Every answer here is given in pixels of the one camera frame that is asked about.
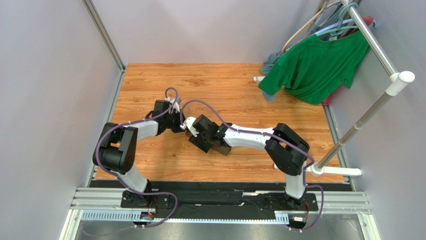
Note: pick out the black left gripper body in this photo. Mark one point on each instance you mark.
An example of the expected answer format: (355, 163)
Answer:
(174, 121)

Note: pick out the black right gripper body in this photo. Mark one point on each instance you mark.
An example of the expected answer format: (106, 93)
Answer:
(198, 140)

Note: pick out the brown cloth napkin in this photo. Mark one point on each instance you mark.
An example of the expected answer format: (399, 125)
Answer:
(222, 148)

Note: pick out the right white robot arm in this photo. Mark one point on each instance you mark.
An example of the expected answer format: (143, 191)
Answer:
(287, 150)

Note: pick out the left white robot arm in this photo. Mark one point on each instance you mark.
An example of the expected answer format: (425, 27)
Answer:
(116, 149)

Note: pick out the grey blue cloth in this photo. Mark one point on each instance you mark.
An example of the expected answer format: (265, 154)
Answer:
(268, 63)

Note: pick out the green t-shirt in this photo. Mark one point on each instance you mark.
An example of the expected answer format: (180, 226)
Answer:
(313, 69)

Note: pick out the teal clothes hanger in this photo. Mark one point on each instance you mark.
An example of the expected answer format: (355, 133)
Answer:
(344, 9)

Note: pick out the beige clothes hanger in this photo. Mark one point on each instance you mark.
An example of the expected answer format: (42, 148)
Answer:
(322, 6)

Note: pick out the light blue clothes hanger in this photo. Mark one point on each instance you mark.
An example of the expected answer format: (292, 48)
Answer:
(336, 28)

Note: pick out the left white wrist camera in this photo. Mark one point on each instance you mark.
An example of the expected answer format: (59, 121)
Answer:
(175, 104)

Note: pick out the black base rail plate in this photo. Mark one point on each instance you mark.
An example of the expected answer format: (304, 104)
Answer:
(213, 200)

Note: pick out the aluminium frame post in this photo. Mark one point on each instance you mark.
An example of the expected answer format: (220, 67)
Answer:
(97, 20)

